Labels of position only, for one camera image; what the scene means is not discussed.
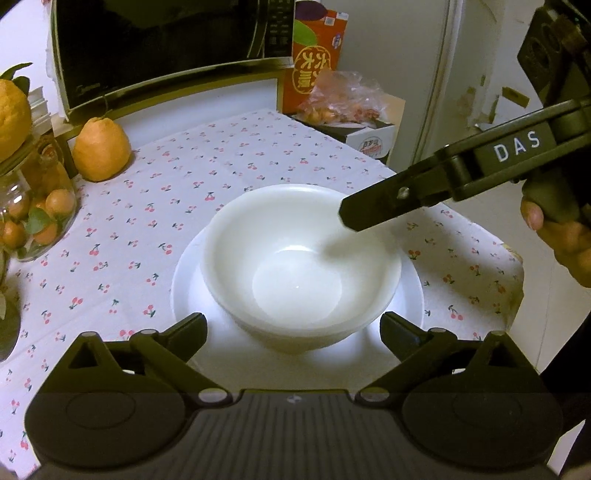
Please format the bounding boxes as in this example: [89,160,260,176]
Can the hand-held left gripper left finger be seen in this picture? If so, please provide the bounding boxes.
[65,312,230,409]

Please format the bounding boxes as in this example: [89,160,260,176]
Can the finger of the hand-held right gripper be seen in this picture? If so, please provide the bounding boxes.
[338,143,468,232]

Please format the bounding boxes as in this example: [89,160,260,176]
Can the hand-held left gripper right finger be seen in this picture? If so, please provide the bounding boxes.
[355,311,536,409]

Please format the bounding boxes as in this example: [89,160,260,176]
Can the white plate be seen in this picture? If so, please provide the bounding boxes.
[171,217,424,386]

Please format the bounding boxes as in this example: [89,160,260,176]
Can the white bowl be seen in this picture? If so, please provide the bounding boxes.
[200,183,403,354]

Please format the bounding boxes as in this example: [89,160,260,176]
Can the person's right hand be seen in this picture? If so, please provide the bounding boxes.
[519,196,591,290]

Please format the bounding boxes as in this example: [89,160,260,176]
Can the white and black cardboard box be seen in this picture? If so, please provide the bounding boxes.
[295,92,407,163]

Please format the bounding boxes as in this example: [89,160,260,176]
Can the cherry print tablecloth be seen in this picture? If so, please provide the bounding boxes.
[0,107,526,462]

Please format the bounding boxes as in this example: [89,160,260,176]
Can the plastic bag of oranges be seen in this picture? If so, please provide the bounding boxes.
[298,69,393,127]

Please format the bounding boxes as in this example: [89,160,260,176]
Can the refrigerator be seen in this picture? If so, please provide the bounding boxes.
[387,0,455,174]

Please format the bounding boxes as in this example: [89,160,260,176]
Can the red carton box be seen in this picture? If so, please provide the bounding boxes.
[283,0,349,116]

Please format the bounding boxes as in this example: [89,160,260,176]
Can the mandarins in glass jar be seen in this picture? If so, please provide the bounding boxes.
[0,187,77,253]

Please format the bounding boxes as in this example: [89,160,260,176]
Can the large orange citrus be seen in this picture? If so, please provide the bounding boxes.
[72,117,132,182]

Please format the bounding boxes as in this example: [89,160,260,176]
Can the beige microwave shelf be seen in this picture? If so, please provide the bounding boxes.
[51,58,296,139]

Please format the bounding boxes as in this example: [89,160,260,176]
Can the glass jar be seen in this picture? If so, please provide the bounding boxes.
[0,134,78,262]

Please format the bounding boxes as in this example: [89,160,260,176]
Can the stack of white paper cups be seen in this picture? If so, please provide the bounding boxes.
[28,88,54,134]

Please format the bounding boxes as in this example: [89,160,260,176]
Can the black microwave oven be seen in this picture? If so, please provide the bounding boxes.
[48,0,296,123]

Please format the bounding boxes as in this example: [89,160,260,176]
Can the large citrus with leaves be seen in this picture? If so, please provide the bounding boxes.
[0,62,34,162]

